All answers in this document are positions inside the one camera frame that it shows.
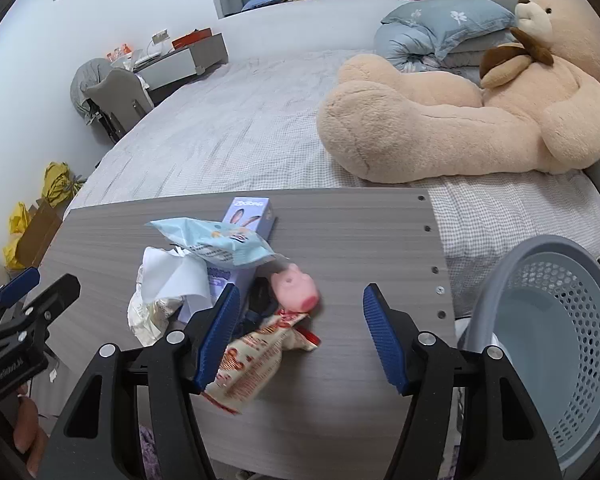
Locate grey and white desk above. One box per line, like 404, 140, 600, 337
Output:
134, 32, 229, 92

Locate white tissue paper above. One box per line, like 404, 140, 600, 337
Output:
141, 246, 213, 311

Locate light blue snack packet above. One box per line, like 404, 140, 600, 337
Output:
146, 216, 288, 267

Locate black strap with blue cord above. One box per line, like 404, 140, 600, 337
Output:
237, 277, 281, 341

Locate orange snack packet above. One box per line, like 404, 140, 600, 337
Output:
104, 41, 134, 62

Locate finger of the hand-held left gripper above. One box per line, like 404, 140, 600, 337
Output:
0, 274, 81, 342
0, 267, 41, 318

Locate yellow bag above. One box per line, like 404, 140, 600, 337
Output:
2, 202, 37, 271
41, 161, 77, 207

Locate crumpled beige wrapper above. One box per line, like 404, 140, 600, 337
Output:
127, 260, 186, 346

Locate large beige teddy bear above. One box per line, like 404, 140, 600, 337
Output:
316, 0, 600, 183

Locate grey perforated plastic basket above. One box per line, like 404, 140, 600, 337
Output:
457, 235, 600, 480

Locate brown cardboard box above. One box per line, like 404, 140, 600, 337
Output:
17, 199, 64, 269

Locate bed with checked sheet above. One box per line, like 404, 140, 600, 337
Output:
62, 0, 600, 321

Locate grey cloth bundle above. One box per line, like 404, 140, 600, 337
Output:
70, 57, 112, 122

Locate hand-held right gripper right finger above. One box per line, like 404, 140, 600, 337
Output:
363, 284, 563, 480

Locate folded blue-grey duvet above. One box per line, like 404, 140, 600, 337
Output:
373, 25, 506, 77

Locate blue cushion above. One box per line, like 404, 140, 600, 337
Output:
241, 0, 293, 12

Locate pink pig toy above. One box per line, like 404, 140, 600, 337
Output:
270, 262, 322, 311

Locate red and white snack wrapper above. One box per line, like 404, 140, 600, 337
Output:
202, 310, 321, 416

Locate purple rug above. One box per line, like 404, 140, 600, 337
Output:
139, 424, 161, 480

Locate person's left hand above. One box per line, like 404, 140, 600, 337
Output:
14, 387, 48, 478

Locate blue-grey flowered pillow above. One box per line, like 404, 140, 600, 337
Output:
381, 0, 518, 56

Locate orange box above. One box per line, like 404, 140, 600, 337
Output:
171, 29, 214, 51

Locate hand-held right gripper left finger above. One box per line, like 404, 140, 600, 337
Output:
37, 284, 242, 480

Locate long purple cartoon box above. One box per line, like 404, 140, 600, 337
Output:
180, 196, 277, 325

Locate grey chair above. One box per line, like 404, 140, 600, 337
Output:
84, 67, 155, 143

